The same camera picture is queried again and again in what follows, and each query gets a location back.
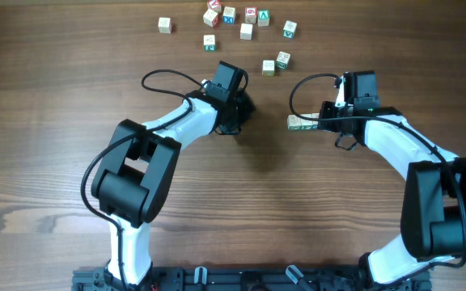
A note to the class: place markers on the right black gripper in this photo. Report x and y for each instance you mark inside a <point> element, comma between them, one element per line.
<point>328,117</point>

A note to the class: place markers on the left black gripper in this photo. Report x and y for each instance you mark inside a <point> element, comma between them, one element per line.
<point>242,108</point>

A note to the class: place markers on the green edged block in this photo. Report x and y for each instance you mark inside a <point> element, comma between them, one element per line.
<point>293,122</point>
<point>309,121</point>
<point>209,43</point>

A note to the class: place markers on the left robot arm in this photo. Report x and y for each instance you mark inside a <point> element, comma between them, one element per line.
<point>132,176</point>

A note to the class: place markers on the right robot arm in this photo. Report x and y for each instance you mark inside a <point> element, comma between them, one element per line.
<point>433,215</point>

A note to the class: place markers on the plain wooden centre block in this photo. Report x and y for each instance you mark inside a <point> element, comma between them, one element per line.
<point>246,30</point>

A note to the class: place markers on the green Z letter block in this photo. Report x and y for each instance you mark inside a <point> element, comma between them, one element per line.
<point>283,60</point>

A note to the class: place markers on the red edged wooden block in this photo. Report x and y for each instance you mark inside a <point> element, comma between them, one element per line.
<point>210,18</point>

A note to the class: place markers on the blue X letter block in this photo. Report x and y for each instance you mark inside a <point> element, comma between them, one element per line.
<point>228,15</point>

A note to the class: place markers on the red number nine block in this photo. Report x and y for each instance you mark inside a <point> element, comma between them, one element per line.
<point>250,14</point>

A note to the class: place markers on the green A letter block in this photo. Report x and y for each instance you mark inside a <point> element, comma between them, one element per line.
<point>263,18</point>

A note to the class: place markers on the red letter block top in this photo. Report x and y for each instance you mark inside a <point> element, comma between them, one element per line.
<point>214,5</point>

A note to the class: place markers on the green V letter block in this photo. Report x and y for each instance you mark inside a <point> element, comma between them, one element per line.
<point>289,29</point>

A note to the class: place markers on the plain block far left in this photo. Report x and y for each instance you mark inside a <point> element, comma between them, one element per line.
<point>165,25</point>

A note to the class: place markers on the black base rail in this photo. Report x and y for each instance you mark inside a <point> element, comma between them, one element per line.
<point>347,277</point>

